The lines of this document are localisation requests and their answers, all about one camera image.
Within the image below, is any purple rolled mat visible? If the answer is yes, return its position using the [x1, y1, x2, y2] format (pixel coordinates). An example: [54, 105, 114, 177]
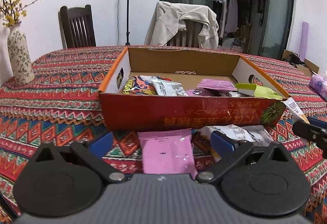
[298, 22, 309, 62]

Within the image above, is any orange yellow snack packet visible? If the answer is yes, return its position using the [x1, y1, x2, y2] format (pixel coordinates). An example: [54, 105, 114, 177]
[122, 75, 164, 96]

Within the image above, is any floral ceramic vase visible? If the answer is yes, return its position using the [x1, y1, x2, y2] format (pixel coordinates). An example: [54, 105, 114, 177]
[7, 23, 35, 86]

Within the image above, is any white grey snack packet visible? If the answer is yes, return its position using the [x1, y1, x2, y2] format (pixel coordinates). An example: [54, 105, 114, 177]
[152, 79, 188, 97]

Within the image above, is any dark wooden chair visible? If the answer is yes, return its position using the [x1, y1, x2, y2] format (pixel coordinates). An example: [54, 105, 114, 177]
[59, 5, 96, 48]

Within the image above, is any studio light on stand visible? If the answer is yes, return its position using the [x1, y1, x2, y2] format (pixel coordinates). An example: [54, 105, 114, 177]
[125, 0, 130, 46]

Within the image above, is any red orange cardboard box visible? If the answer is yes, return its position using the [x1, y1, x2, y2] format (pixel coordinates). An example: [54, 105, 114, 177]
[99, 46, 289, 132]

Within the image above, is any colourful patterned tablecloth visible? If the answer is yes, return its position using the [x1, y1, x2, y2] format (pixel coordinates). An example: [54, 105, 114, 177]
[1, 46, 326, 223]

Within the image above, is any chair with beige jacket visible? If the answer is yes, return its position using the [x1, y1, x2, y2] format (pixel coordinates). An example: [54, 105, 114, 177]
[167, 20, 203, 48]

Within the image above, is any pink snack packet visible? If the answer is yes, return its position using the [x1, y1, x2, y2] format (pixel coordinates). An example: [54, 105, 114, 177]
[138, 129, 197, 178]
[186, 79, 237, 97]

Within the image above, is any beige jacket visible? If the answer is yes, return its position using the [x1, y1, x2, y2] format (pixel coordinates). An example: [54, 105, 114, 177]
[144, 1, 219, 50]

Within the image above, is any green snack packet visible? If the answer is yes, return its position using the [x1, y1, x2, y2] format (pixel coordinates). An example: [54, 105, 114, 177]
[234, 83, 283, 100]

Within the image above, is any cardboard box on floor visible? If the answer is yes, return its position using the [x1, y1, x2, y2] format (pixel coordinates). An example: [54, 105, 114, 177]
[282, 50, 319, 77]

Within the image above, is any purple tissue pack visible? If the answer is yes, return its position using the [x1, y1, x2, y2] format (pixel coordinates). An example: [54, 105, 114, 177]
[309, 71, 327, 101]

